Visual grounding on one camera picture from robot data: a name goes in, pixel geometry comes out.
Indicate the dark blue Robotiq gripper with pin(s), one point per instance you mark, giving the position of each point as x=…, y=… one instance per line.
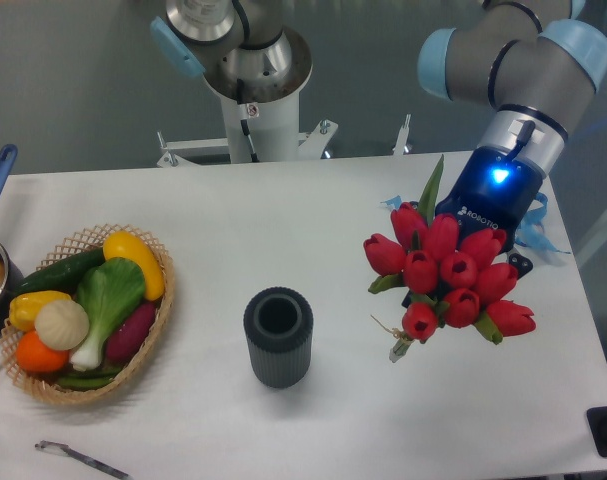
x=493, y=191

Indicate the yellow bell pepper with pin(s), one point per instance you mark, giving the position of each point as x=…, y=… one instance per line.
x=24, y=308

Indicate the orange fruit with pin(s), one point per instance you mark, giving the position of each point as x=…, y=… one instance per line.
x=33, y=356

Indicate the green bok choy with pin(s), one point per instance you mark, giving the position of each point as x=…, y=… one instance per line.
x=108, y=294

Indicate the red tulip bouquet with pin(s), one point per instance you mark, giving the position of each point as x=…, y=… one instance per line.
x=451, y=281

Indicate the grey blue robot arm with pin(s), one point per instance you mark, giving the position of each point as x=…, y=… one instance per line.
x=539, y=68

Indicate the purple sweet potato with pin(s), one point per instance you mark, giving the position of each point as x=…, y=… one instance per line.
x=125, y=342

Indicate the cream garlic bulb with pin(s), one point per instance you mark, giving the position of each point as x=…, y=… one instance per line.
x=62, y=324

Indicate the grey peeler tool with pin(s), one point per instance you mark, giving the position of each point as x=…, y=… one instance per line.
x=65, y=450

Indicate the dark grey ribbed vase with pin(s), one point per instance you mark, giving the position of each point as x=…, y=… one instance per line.
x=278, y=324

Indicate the woven wicker basket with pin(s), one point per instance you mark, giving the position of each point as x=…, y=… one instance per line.
x=41, y=387

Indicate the green cucumber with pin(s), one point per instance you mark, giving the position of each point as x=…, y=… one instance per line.
x=63, y=275

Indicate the green pea pods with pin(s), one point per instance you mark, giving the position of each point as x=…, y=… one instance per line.
x=87, y=380

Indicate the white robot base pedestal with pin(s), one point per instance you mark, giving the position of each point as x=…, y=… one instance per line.
x=255, y=65

